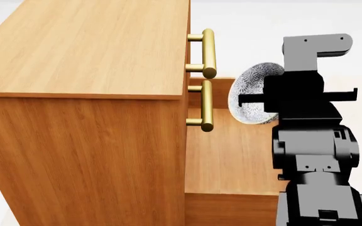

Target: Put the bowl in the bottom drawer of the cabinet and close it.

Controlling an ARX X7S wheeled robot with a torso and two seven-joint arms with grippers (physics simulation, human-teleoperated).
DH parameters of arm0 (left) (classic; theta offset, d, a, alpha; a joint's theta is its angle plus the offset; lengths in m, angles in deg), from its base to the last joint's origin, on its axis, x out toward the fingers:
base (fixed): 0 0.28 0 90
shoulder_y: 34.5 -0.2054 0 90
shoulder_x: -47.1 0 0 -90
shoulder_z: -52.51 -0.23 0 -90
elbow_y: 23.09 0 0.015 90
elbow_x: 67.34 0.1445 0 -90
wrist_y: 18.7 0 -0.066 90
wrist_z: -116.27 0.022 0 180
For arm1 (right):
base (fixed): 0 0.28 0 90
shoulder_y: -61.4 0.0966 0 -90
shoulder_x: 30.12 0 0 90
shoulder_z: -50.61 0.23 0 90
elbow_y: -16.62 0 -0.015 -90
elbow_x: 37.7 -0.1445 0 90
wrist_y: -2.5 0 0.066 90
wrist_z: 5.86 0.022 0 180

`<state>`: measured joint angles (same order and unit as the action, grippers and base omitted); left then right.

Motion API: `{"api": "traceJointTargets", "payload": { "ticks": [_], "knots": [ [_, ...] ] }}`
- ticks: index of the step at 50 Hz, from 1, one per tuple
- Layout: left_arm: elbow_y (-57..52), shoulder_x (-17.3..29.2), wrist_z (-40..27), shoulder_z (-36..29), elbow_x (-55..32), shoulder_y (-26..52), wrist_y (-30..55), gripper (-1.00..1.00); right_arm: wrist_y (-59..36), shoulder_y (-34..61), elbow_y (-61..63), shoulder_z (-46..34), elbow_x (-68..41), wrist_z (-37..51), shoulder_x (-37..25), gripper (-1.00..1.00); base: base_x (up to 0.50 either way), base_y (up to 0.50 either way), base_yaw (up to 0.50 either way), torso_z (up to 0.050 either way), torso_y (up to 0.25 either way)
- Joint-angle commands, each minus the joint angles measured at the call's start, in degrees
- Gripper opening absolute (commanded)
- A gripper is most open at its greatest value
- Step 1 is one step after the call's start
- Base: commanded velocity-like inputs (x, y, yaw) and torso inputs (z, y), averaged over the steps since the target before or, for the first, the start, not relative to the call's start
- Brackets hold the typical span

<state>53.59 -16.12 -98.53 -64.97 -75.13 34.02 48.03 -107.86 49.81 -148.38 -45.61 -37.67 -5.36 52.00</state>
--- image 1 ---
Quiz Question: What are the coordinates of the brass bar drawer handle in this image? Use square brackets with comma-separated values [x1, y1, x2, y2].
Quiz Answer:
[185, 28, 217, 80]
[185, 79, 215, 132]

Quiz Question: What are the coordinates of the light wooden cabinet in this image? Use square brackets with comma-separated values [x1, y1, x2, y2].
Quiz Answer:
[0, 0, 192, 226]

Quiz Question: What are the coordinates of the grey gripper camera mount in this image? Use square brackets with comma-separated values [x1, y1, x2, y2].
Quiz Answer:
[282, 33, 354, 72]

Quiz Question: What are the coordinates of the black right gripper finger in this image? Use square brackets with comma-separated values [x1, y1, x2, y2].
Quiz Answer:
[324, 87, 359, 103]
[238, 92, 265, 105]

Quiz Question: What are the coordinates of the open wooden drawer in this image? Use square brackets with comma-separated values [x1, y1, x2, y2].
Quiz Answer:
[184, 77, 288, 226]

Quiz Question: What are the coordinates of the black white patterned bowl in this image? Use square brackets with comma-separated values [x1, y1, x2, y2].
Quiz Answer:
[228, 62, 287, 126]

